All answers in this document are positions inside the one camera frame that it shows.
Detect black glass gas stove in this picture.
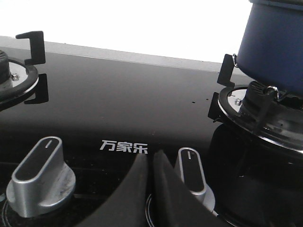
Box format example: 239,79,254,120
0,44,303,227

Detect black right gas burner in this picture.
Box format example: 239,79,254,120
240,81,273,118

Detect silver stove knob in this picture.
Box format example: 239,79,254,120
6,136,76,218
174,147,216,215

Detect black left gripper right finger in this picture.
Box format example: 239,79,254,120
153,150,227,227

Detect black gas burner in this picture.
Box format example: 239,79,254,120
240,81,273,118
0,50,12,92

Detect black pot support grate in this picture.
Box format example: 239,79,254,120
0,30,46,109
208,54,303,153

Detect silver left stove knob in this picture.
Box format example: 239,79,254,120
6,136,76,218

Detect dark blue cooking pot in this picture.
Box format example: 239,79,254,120
236,0,303,96

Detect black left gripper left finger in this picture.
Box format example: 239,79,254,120
77,154,148,227

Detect black right pot support grate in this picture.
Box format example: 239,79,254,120
208,54,303,153

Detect silver right stove knob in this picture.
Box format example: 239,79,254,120
174,147,216,215

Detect black left pot support grate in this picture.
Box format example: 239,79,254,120
0,30,46,109

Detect black left gas burner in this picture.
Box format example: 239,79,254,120
0,50,12,92

